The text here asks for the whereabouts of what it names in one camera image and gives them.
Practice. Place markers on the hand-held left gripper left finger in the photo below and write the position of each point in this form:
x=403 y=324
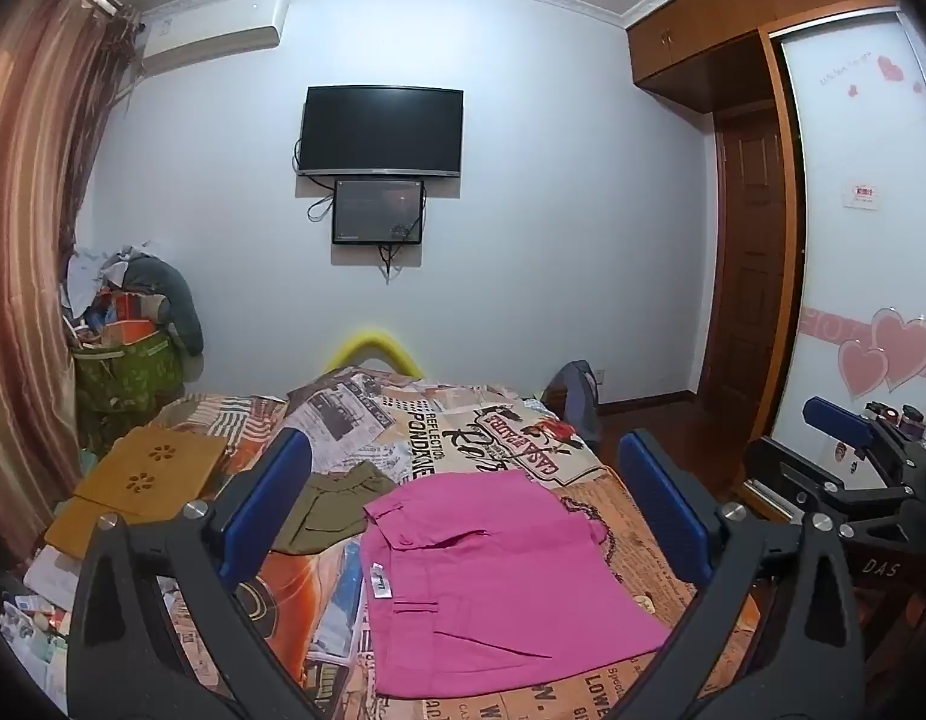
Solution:
x=279 y=480

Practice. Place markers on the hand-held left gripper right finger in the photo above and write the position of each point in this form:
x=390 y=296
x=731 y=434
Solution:
x=658 y=487

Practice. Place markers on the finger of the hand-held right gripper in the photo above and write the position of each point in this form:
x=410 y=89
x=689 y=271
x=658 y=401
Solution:
x=778 y=476
x=834 y=418

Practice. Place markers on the pink pants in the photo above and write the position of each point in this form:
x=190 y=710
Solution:
x=493 y=562

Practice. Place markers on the olive green shorts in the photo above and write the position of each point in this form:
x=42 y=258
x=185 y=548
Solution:
x=335 y=506

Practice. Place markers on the bamboo lap tray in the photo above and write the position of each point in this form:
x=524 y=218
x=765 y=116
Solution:
x=155 y=465

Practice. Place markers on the blue grey bag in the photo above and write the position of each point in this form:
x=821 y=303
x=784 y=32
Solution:
x=575 y=390

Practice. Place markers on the yellow foam pad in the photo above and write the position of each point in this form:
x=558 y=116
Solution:
x=373 y=341

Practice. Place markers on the newspaper print bed blanket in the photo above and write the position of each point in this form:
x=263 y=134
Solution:
x=448 y=427

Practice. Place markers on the dark green jacket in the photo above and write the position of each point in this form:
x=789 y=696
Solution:
x=174 y=292

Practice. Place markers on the white paper label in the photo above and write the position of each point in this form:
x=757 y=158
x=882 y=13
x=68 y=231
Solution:
x=862 y=196

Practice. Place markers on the pile of household clutter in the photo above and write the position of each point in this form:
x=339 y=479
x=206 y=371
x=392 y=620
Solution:
x=95 y=292

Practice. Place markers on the pile of papers and wrappers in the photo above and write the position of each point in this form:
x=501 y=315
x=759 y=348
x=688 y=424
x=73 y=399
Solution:
x=35 y=645

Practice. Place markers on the striped brown curtain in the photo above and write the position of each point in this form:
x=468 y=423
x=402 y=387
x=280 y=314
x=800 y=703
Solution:
x=27 y=240

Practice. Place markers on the wooden overhead cabinets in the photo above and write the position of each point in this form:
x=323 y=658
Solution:
x=733 y=22

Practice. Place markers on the white air conditioner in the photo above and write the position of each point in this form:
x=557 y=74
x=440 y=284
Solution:
x=208 y=30

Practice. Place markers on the small black wall monitor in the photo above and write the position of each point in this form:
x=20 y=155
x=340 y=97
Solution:
x=378 y=210

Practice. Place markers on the wall mounted black television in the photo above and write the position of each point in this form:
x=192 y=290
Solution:
x=380 y=131

